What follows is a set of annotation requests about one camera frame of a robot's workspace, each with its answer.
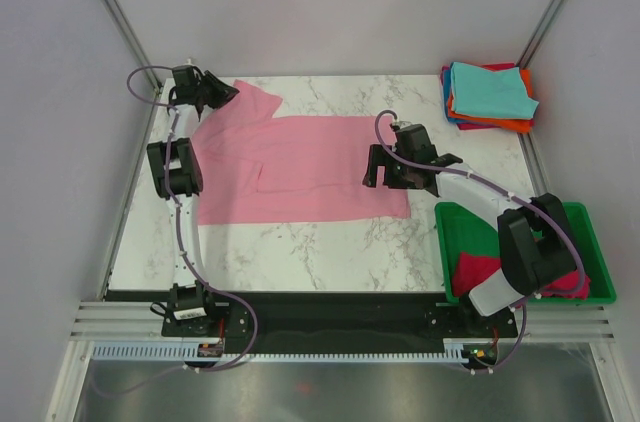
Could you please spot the green plastic bin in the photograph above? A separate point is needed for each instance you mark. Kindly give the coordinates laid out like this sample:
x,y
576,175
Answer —
x,y
461,231

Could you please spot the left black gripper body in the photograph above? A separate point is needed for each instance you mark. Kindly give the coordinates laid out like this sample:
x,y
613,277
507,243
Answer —
x,y
200,90

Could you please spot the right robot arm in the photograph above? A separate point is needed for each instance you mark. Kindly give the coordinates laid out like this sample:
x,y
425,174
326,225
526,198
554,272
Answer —
x,y
535,240

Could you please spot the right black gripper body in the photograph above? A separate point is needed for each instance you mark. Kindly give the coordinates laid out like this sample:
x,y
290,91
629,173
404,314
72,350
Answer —
x,y
400,175

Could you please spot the crimson t shirt in bin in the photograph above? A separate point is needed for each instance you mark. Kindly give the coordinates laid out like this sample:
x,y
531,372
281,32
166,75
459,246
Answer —
x,y
472,270

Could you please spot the folded blue t shirt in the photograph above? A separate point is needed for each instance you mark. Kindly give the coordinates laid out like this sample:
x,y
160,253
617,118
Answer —
x,y
445,87

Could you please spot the white slotted cable duct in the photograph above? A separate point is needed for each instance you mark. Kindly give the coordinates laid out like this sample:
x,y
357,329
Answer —
x,y
195,352

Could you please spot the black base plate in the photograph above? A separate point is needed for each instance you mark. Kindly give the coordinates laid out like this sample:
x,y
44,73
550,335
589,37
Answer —
x,y
262,322

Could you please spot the left aluminium frame post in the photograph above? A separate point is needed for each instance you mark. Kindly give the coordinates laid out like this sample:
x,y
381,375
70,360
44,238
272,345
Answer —
x,y
117,12

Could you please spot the folded orange t shirt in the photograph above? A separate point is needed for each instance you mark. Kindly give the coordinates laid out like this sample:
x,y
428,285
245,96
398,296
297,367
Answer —
x,y
524,126

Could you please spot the aluminium frame post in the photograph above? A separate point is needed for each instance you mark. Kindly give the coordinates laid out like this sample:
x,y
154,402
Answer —
x,y
117,12
541,30

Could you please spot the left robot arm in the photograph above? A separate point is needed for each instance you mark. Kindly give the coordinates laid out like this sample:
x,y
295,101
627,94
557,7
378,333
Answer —
x,y
190,310

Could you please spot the right aluminium frame post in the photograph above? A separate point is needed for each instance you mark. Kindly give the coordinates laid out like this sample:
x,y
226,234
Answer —
x,y
541,30

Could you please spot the folded teal t shirt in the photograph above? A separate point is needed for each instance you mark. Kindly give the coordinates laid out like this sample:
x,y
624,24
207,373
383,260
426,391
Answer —
x,y
483,93

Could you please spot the pink t shirt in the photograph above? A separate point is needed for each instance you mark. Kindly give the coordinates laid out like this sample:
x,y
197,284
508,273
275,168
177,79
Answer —
x,y
260,168

